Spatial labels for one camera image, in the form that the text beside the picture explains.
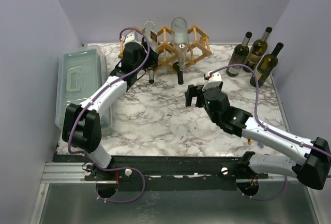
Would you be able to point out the translucent plastic storage box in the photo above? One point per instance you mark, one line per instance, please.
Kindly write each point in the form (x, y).
(80, 74)

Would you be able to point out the clear round glass bottle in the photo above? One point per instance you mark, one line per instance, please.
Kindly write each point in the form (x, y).
(180, 40)

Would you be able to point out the clear square glass bottle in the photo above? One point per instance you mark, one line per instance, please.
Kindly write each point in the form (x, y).
(149, 28)

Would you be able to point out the green wine bottle brown label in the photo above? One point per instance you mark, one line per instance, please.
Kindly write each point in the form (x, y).
(151, 73)

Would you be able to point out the green bottle in rack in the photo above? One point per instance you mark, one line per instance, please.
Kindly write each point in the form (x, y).
(180, 78)

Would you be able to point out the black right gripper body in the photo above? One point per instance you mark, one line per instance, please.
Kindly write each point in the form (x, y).
(197, 94)

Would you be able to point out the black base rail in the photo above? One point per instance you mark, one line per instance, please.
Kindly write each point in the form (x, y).
(166, 173)

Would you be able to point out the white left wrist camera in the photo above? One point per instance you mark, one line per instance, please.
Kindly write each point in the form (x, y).
(130, 37)

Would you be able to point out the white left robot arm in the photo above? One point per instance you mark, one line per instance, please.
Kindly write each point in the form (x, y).
(82, 122)

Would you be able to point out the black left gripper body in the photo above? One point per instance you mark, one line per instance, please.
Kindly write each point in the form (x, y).
(151, 60)

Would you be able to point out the tall green bottle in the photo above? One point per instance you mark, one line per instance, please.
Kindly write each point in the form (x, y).
(258, 49)

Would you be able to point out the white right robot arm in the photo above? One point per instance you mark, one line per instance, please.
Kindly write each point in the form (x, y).
(304, 159)

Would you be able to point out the wooden lattice wine rack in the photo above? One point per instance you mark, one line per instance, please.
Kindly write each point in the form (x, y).
(168, 54)

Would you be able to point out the green bottle silver neck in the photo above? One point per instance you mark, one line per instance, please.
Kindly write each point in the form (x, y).
(239, 55)

